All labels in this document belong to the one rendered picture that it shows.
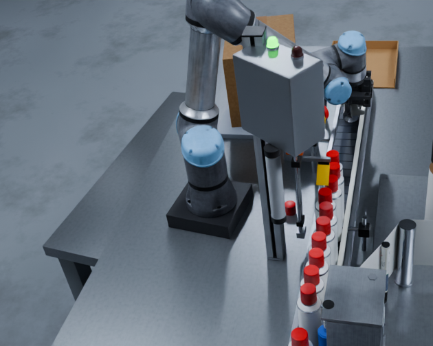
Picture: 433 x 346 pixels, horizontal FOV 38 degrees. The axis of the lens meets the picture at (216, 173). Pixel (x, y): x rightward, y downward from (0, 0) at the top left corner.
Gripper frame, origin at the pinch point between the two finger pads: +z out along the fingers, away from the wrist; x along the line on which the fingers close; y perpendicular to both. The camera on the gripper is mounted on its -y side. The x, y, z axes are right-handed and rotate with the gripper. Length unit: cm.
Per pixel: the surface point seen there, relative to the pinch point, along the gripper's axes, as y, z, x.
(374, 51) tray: 5, 29, 53
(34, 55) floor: -260, 157, 164
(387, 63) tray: 10, 26, 44
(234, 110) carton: -38.7, 0.2, 0.5
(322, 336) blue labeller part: 4, -47, -89
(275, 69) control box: -7, -75, -46
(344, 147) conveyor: -0.2, -0.1, -13.1
